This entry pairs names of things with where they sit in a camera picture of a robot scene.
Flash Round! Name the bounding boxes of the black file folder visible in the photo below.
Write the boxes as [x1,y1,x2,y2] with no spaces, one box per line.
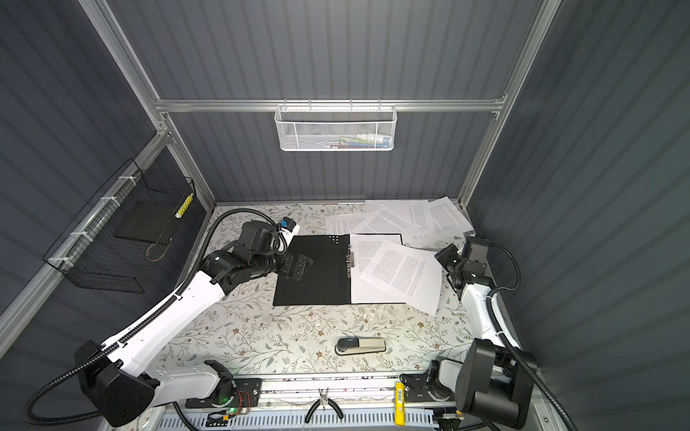
[272,232,414,307]

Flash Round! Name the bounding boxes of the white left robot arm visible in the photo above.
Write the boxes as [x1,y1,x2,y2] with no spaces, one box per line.
[22,209,311,427]

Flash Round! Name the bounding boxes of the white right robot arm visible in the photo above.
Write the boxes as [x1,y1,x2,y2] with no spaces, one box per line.
[394,236,577,430]

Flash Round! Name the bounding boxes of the yellow marker in basket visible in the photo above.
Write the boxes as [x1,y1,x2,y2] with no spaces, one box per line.
[174,192,195,219]

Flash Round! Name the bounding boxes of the grey black stapler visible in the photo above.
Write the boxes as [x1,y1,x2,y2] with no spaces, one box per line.
[334,337,387,356]

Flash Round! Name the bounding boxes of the black pad in basket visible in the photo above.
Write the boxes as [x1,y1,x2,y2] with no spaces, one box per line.
[113,201,181,245]

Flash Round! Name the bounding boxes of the pens in white basket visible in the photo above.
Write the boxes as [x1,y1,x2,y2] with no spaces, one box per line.
[320,134,394,150]

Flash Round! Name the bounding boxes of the yellow utility knife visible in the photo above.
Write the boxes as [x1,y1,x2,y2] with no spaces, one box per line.
[394,382,405,427]

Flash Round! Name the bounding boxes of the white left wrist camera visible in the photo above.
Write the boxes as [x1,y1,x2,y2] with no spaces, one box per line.
[278,217,300,245]

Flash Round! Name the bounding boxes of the black wire basket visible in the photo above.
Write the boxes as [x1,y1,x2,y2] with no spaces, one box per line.
[43,162,196,294]

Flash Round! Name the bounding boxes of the white wire mesh basket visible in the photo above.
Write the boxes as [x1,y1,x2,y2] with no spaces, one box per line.
[274,105,398,152]

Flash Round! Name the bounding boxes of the black handled pliers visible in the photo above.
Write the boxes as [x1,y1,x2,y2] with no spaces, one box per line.
[305,388,344,424]

